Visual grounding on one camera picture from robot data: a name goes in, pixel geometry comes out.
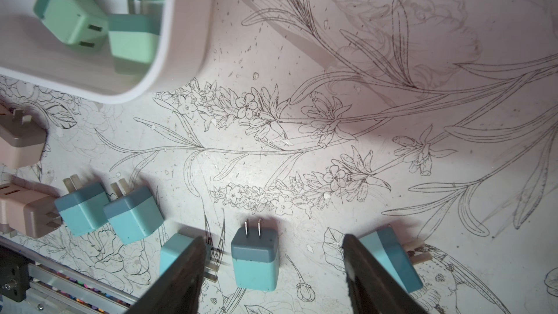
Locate blue plug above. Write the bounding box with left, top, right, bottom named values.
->
left=159, top=233, right=219, bottom=283
left=231, top=219, right=280, bottom=292
left=103, top=179, right=164, bottom=245
left=55, top=174, right=110, bottom=236
left=358, top=225, right=432, bottom=294

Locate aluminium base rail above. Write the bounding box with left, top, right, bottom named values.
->
left=1, top=237, right=138, bottom=313

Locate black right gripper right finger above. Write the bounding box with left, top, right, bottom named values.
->
left=341, top=234, right=426, bottom=314

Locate green plug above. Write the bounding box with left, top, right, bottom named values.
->
left=108, top=0, right=161, bottom=75
left=33, top=0, right=109, bottom=52

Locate pink plug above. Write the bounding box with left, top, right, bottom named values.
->
left=1, top=177, right=62, bottom=239
left=1, top=106, right=47, bottom=170

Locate white storage box front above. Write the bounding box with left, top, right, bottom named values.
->
left=1, top=0, right=213, bottom=104

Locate pink plug lower right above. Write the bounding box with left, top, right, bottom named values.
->
left=1, top=177, right=62, bottom=239

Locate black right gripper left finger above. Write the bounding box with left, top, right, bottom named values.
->
left=126, top=237, right=206, bottom=314

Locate pink plug upper right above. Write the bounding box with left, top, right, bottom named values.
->
left=1, top=106, right=47, bottom=170

